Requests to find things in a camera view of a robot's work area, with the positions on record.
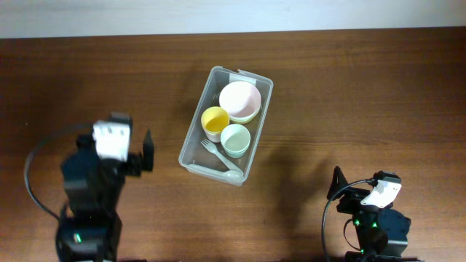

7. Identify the grey plastic fork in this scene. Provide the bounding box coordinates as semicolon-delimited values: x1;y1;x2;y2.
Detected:
200;139;242;172

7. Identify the pink plastic cup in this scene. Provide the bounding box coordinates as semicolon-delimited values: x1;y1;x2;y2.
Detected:
205;130;221;143

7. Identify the yellow plastic cup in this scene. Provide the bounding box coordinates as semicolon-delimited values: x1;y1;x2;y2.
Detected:
201;106;229;133

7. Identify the grey plastic spoon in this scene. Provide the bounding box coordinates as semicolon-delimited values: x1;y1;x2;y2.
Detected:
187;164;243;180

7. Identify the cream plastic cup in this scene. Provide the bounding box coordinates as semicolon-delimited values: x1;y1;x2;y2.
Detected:
221;124;251;150

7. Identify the yellow plastic bowl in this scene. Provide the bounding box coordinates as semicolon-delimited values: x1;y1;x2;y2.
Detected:
229;115;255;124

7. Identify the pink plastic bowl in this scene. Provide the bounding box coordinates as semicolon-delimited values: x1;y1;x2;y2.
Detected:
219;82;261;118

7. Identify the green plastic cup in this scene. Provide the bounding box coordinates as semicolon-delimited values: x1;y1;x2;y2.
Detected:
222;144;249;159

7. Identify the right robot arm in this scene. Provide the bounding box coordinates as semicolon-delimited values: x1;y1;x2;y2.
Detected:
321;167;411;262

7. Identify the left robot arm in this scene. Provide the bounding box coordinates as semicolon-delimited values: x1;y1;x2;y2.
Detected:
55;114;155;261

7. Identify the clear plastic storage container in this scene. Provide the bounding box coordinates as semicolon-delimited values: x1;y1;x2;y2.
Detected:
178;66;274;186

